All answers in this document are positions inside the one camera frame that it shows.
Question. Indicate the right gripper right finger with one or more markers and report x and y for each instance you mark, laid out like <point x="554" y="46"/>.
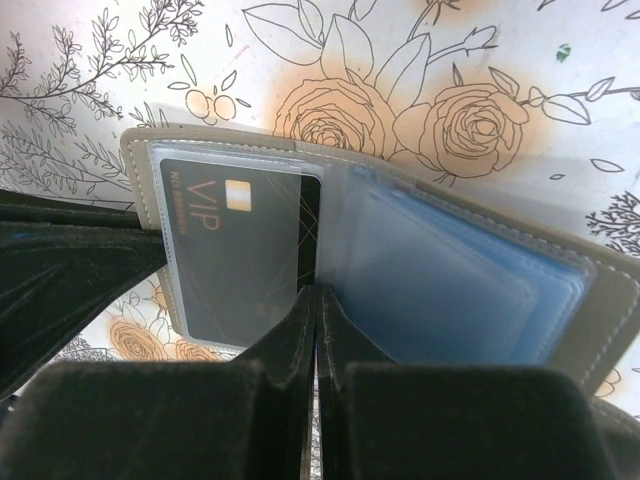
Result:
<point x="385" y="420"/>

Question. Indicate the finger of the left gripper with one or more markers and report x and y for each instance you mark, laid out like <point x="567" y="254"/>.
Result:
<point x="62" y="264"/>

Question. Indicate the grey card holder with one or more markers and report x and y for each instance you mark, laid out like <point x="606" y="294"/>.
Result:
<point x="430" y="277"/>

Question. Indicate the black VIP credit card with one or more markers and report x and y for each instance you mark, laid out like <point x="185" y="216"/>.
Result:
<point x="242" y="244"/>

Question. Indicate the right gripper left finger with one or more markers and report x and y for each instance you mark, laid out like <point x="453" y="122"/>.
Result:
<point x="248" y="418"/>

